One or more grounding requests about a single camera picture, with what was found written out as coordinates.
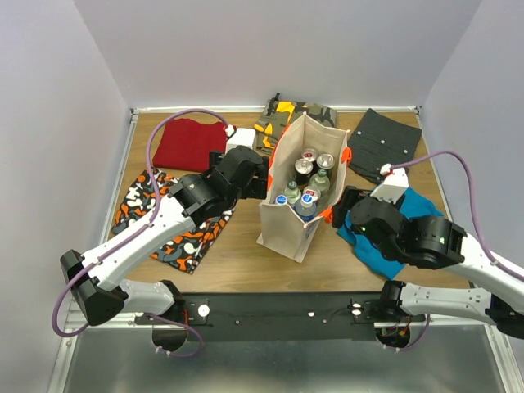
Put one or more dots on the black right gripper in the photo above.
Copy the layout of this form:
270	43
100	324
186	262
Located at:
350	194

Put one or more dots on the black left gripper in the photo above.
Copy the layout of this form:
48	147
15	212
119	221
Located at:
258	187

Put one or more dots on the Pocari Sweat bottle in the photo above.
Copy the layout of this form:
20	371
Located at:
306	207
281	200

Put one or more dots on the beige canvas tote bag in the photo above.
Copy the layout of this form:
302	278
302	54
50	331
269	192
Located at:
282	229

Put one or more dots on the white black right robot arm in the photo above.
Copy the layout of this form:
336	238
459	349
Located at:
433	242

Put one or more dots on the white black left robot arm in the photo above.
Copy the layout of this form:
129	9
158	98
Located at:
97	278

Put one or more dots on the red tab can front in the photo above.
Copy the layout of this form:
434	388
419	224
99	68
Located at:
313	191

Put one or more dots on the red tab can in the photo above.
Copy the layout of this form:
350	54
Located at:
310	155
313	191

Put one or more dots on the green cap glass bottle back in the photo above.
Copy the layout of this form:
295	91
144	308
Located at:
321	181

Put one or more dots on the green cap glass bottle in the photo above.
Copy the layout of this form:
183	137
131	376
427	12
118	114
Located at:
292	193
321	181

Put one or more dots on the green cap glass bottle front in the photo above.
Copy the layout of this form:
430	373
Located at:
292	193

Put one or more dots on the black soda can left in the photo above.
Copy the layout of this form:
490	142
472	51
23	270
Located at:
303	170

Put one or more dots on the folded red shirt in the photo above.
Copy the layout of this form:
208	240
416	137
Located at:
186	145

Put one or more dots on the red tab can back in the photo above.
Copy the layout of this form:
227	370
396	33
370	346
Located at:
310	155

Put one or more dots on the camouflage yellow green shorts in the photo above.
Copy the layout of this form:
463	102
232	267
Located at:
278	114

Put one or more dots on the teal blue shirt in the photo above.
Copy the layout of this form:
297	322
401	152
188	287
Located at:
413	206

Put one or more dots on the dark grey buttoned garment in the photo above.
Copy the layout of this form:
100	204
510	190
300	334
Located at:
377	140

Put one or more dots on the orange black patterned shorts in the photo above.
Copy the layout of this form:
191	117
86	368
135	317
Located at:
184	252

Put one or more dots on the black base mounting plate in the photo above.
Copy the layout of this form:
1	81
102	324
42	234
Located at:
283	316

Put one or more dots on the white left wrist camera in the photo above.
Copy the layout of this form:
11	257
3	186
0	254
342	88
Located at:
239	137

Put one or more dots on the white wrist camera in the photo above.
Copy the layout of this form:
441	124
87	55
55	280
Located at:
239	137
393	186

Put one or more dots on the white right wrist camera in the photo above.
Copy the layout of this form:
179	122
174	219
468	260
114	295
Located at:
393	186

